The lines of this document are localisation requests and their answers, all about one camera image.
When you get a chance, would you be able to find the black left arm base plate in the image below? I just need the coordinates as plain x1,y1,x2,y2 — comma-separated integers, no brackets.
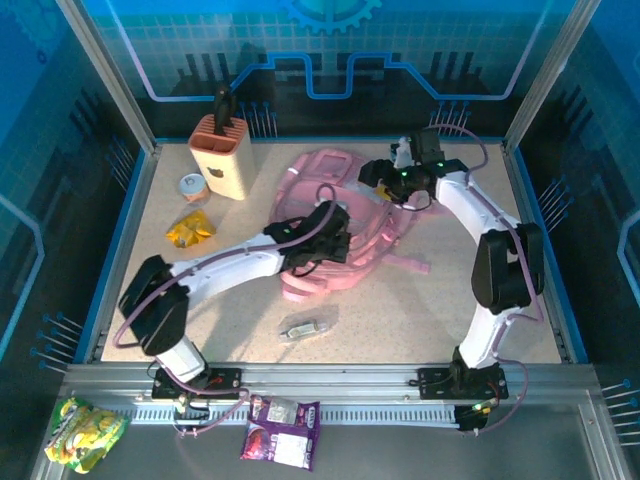
152,367,244,401

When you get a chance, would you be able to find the blue table edge frame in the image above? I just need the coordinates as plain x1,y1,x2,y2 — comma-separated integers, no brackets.
74,135,591,365

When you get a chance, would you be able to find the pull-tab fruit can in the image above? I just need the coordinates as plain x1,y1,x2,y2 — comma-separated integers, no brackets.
178,172,210,204

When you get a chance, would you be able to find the aluminium frame post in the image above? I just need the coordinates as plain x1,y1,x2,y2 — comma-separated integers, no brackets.
55,0,160,154
501,0,604,154

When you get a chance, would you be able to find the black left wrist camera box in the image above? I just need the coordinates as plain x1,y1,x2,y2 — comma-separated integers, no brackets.
307,201,351,236

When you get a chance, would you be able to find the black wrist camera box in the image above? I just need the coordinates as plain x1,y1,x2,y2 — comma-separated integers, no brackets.
409,128,445,164
307,201,351,236

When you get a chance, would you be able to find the pink student backpack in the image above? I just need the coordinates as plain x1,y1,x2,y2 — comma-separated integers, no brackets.
272,148,451,304

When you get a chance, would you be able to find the black knife handle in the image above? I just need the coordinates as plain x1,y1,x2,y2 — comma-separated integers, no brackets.
212,84,237,137

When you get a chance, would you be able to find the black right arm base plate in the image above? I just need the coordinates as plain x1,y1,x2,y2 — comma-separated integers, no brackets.
417,364,509,401

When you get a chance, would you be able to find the purple snack bag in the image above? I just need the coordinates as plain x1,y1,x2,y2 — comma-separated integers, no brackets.
240,394,321,471

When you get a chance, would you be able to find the green yellow snack bag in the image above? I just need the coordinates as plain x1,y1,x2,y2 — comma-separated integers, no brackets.
44,396,131,474

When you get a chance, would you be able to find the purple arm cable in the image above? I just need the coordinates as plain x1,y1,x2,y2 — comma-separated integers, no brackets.
114,183,337,439
427,122,547,436

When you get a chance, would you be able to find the cream knife block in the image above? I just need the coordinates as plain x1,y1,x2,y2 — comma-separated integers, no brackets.
188,113,254,201

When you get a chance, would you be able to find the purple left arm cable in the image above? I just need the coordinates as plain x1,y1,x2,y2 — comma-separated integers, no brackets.
114,183,337,439

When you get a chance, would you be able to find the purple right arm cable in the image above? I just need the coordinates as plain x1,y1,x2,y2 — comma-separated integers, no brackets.
427,122,547,436

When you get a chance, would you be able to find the clear plastic pencil pouch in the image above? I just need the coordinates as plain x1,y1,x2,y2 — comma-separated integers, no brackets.
277,310,334,344

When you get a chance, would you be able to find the aluminium rail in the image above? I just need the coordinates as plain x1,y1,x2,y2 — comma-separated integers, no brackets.
62,363,601,426

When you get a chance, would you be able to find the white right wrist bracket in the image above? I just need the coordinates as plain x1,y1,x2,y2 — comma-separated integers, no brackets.
391,137,414,169

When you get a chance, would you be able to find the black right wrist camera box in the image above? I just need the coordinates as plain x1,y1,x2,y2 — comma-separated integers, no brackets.
409,128,445,164

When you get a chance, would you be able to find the yellow snack packet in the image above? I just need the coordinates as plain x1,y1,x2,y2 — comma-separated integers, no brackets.
165,209,218,250

